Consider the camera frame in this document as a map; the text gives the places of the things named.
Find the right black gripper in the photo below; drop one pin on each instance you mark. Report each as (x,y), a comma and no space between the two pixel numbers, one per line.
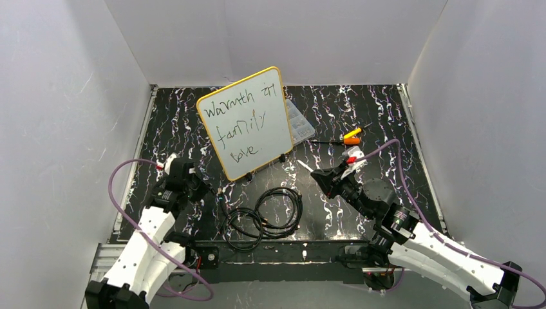
(337,180)

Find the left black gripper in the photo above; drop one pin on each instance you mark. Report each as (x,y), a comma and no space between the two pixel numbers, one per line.
(198,185)

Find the black white marker pen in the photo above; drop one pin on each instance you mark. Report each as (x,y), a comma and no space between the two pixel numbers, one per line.
(304,165)

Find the yellow framed whiteboard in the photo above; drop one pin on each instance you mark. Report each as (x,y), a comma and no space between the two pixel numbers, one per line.
(247,122)

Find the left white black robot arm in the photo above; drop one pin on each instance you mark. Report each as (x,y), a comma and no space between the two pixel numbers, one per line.
(154,250)

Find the clear plastic screw box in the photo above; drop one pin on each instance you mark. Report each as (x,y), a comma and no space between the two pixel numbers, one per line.
(301,129)

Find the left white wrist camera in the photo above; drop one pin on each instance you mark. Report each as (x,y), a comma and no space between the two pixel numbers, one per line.
(165,167)

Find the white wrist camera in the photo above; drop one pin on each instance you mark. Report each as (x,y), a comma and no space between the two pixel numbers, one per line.
(165,167)
(354,160)

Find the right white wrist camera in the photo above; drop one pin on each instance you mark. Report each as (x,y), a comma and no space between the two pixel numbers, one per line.
(354,160)

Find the orange handled screwdriver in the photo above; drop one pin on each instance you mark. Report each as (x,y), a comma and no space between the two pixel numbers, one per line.
(346,141)

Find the yellow handled screwdriver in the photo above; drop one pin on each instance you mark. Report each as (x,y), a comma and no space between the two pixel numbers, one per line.
(353,133)

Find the aluminium front rail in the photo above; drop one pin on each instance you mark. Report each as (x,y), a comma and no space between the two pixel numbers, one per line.
(276,261)

